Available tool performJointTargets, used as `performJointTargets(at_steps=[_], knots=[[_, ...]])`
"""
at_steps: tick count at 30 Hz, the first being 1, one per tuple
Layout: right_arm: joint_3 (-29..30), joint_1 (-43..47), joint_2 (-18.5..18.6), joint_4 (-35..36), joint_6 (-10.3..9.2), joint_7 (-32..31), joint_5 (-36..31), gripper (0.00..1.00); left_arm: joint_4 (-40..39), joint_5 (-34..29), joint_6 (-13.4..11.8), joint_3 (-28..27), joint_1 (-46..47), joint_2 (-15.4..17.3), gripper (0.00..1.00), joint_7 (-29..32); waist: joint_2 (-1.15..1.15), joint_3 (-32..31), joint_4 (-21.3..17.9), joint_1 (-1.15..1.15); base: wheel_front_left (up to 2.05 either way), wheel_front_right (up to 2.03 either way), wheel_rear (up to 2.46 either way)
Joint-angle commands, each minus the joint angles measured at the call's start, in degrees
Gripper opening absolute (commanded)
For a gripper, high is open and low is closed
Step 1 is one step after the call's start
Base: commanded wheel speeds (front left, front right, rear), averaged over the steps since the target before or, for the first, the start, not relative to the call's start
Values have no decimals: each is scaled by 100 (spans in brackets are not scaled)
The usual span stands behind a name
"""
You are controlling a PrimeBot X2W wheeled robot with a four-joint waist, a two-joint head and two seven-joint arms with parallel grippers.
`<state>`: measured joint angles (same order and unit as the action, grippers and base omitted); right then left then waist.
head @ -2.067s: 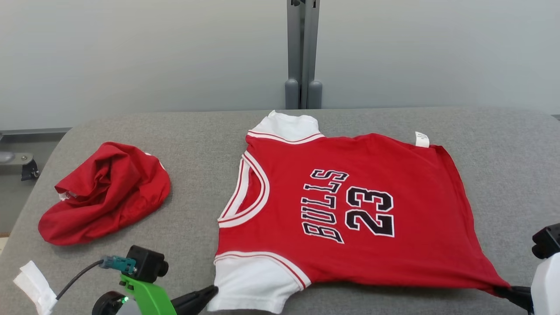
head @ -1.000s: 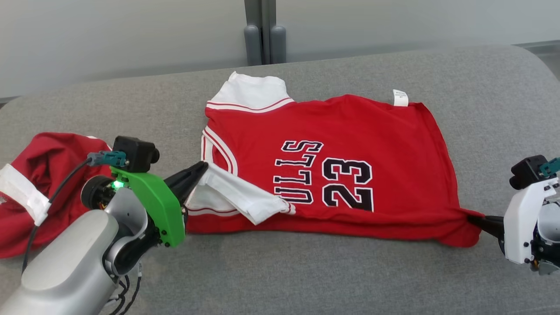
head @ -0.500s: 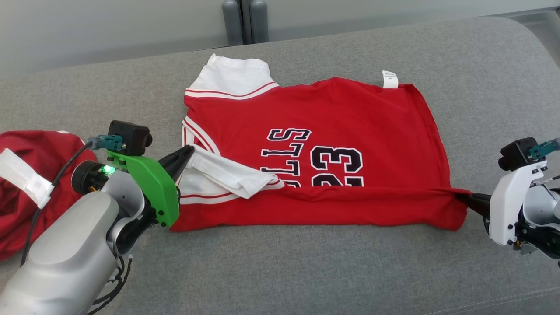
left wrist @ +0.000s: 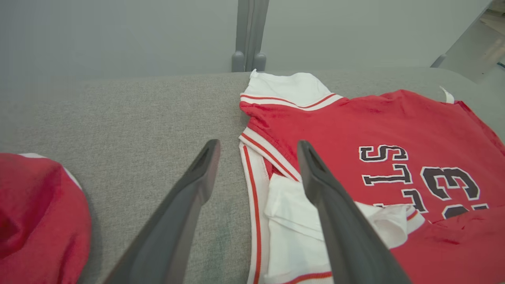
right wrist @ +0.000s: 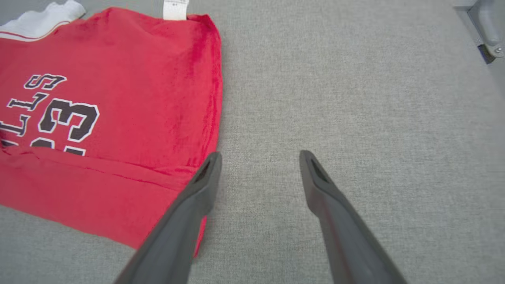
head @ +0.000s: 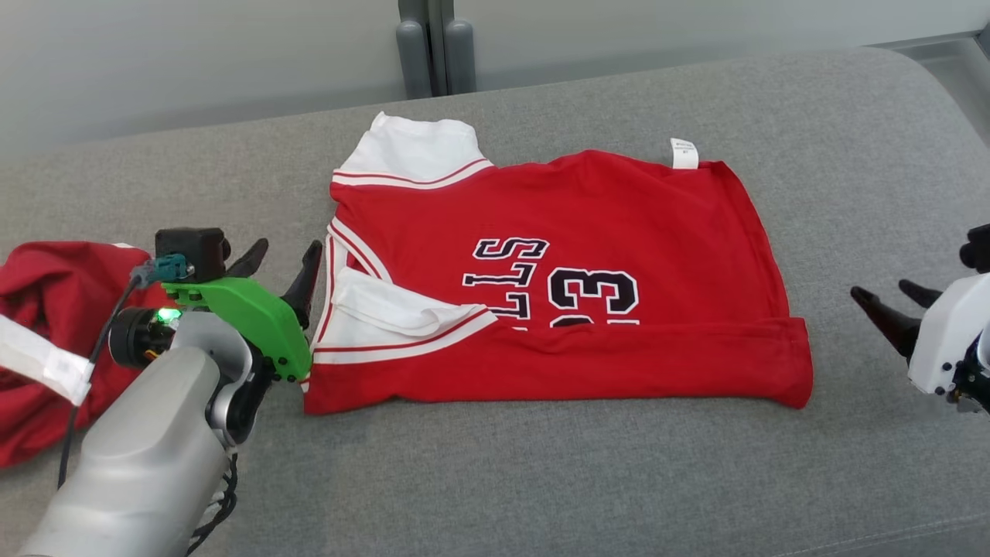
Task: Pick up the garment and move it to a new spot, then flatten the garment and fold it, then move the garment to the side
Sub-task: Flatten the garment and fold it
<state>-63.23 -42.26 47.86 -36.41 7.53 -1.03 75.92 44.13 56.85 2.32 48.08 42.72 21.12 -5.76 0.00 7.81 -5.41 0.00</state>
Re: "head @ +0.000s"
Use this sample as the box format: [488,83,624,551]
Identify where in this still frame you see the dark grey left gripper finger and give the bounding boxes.
[224,237,270,279]
[280,239,324,332]

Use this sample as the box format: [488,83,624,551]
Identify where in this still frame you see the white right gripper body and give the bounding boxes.
[907,272,990,415]

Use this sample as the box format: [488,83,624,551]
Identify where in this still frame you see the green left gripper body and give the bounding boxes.
[161,276,313,384]

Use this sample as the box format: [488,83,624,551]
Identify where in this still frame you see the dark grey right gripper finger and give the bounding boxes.
[850,285,923,359]
[898,278,945,310]

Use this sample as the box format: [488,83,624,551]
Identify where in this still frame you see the red shorts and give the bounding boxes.
[0,241,186,469]

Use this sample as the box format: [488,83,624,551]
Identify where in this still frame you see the red and white basketball jersey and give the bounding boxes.
[302,111,814,416]

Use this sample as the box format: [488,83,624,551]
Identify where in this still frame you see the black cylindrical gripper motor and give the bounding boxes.
[108,306,183,369]

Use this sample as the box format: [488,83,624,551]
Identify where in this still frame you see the white tape label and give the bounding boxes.
[0,313,95,407]

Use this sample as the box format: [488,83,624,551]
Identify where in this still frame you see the black cable with teal connector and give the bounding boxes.
[56,254,194,490]

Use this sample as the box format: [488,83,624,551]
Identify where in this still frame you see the black coiled arm cable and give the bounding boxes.
[184,451,241,556]

